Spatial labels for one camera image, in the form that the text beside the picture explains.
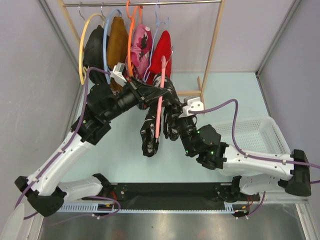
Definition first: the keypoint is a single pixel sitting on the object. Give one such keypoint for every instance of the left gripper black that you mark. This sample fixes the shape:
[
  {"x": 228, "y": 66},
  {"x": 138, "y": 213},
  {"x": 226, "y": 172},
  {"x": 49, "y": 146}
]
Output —
[{"x": 148, "y": 92}]

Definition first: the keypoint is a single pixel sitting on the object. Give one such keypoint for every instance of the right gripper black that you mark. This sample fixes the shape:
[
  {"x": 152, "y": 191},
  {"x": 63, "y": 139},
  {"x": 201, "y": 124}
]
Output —
[{"x": 177, "y": 119}]

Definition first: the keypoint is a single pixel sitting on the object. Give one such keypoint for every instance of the black white patterned trousers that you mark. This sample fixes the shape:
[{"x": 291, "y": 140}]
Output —
[{"x": 172, "y": 109}]

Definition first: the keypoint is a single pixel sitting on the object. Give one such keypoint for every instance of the pink hanger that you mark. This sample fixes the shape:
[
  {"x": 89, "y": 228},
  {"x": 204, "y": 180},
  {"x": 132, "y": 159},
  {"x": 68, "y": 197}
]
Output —
[{"x": 164, "y": 63}]

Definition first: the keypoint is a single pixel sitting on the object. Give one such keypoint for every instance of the red trousers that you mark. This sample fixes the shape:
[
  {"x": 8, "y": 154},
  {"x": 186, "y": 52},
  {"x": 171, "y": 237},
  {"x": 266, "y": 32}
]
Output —
[{"x": 163, "y": 48}]

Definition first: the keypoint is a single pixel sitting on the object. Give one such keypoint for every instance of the blue wire hanger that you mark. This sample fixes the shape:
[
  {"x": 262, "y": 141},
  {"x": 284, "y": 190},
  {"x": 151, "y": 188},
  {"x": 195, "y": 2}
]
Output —
[{"x": 154, "y": 36}]

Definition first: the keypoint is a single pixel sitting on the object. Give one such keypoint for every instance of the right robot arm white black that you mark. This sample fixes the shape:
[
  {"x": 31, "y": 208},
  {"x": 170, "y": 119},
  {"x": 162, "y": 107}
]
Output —
[{"x": 251, "y": 172}]

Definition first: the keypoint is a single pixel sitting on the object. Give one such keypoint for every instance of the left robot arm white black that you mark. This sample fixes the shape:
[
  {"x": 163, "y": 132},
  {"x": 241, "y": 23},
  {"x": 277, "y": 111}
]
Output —
[{"x": 44, "y": 190}]

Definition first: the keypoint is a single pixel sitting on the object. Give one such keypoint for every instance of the pink patterned trousers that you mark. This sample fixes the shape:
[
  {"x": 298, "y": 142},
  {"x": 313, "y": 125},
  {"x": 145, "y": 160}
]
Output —
[{"x": 140, "y": 51}]

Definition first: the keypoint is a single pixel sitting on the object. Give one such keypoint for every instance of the brown trousers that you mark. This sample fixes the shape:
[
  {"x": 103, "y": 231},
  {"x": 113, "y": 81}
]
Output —
[{"x": 117, "y": 48}]

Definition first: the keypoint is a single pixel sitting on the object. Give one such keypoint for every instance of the light blue plastic hanger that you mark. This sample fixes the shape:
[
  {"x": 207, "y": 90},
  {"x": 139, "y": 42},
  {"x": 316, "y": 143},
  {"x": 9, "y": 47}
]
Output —
[{"x": 106, "y": 35}]

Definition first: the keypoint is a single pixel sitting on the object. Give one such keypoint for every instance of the orange hanger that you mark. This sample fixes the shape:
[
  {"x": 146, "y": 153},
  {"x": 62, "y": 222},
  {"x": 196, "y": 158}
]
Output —
[{"x": 132, "y": 16}]

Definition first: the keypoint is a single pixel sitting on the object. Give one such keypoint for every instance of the wooden clothes rack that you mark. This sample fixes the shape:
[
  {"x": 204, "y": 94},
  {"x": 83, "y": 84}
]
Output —
[{"x": 194, "y": 27}]

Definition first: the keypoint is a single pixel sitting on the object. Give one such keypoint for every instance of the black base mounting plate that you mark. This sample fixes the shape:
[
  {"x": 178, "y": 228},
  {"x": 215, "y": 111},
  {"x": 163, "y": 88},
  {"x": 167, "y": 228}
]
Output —
[{"x": 208, "y": 190}]

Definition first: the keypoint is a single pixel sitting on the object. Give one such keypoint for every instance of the white plastic basket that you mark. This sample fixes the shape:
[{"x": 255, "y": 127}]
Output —
[{"x": 260, "y": 134}]

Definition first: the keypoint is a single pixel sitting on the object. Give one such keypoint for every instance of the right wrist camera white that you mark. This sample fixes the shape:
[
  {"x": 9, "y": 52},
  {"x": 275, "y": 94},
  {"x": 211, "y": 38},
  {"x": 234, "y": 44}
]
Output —
[{"x": 191, "y": 103}]

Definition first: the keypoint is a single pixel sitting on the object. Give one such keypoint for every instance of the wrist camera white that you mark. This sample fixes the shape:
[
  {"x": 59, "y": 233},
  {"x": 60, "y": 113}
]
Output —
[
  {"x": 119, "y": 74},
  {"x": 191, "y": 103}
]

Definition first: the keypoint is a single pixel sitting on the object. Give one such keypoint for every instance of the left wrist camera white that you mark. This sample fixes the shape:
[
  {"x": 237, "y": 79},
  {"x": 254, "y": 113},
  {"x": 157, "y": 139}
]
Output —
[{"x": 119, "y": 74}]

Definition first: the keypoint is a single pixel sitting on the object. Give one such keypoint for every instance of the grey cable duct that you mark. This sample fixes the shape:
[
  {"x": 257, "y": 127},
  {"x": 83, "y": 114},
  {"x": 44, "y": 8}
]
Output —
[{"x": 101, "y": 208}]

